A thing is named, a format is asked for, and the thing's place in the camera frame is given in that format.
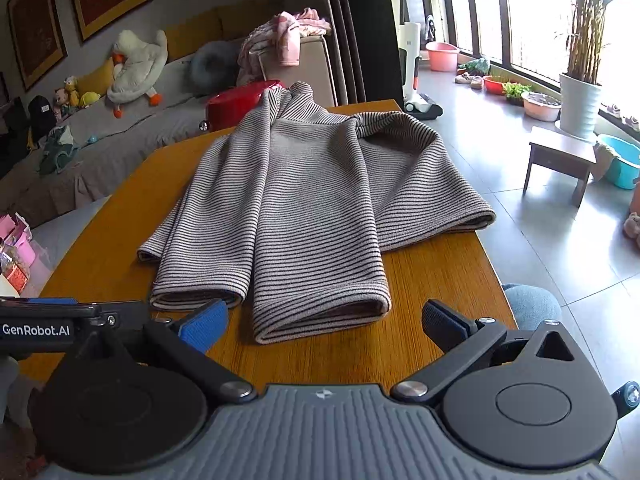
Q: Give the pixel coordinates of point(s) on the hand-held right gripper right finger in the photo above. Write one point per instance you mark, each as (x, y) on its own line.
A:
(440, 325)

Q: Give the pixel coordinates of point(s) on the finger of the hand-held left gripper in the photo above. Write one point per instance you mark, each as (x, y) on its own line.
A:
(130, 312)

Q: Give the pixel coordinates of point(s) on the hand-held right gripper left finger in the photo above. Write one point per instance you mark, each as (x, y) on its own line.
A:
(202, 327)

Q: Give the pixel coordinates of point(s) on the striped grey sweater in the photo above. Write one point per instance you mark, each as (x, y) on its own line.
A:
(310, 185)

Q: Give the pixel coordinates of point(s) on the pink clothes pile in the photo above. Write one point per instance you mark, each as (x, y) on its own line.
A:
(285, 35)

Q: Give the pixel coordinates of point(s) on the person's knee in jeans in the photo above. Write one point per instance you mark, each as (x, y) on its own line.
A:
(530, 305)

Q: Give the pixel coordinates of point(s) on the pink storage box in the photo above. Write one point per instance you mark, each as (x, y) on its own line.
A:
(15, 242)

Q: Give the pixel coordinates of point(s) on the green cloth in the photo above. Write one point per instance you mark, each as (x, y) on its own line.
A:
(57, 152)

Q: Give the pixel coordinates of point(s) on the grey sofa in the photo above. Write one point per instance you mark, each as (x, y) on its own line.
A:
(125, 127)

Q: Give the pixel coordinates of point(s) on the black backpack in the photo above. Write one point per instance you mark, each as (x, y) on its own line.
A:
(40, 120)

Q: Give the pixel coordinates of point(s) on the small wooden stool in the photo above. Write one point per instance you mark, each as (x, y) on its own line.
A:
(560, 147)

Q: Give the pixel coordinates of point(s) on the pink slipper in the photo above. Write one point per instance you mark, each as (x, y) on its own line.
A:
(632, 230)

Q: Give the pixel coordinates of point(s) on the small doll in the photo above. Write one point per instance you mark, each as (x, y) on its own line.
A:
(62, 100)

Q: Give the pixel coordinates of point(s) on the red glossy plastic bin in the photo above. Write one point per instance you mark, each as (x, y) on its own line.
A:
(230, 105)

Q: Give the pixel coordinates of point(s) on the beige rag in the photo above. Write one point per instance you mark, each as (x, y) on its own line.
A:
(602, 160)

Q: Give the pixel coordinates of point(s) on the yellow pillow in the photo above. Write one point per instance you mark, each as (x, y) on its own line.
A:
(95, 80)

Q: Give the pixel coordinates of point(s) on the pink planter basin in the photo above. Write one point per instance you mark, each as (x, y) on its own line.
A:
(540, 110)

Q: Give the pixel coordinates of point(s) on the white goose plush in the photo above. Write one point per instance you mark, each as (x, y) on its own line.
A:
(135, 70)

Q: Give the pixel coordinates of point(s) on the blue plastic basin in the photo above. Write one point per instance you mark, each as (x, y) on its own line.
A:
(622, 165)

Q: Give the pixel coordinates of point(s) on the red plastic basin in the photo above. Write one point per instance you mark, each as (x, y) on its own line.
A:
(492, 86)

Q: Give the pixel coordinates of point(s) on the green potted seedlings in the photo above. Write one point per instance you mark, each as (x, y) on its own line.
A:
(515, 91)

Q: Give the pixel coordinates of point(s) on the grey neck pillow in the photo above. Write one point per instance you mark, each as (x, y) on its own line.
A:
(200, 67)

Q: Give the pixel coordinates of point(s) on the white plant pot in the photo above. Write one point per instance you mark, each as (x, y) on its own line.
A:
(577, 105)

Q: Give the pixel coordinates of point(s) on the pink plastic basin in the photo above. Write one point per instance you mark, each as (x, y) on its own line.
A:
(442, 57)

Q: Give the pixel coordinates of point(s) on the white sneaker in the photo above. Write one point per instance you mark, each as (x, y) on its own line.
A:
(632, 124)
(614, 111)

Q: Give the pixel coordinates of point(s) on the white upright vacuum cleaner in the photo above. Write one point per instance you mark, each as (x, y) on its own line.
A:
(410, 50)

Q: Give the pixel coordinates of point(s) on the beige upholstered seat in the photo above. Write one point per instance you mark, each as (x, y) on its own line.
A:
(315, 70)

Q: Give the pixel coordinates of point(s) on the mustard sofa back cushion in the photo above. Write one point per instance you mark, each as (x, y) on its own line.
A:
(192, 35)

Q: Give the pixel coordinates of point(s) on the dark-framed window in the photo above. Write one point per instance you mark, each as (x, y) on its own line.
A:
(470, 10)

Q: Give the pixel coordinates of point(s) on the beige and brown curtain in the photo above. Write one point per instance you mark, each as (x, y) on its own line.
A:
(350, 20)

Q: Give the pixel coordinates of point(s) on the tall bamboo plant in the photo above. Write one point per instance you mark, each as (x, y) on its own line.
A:
(587, 35)

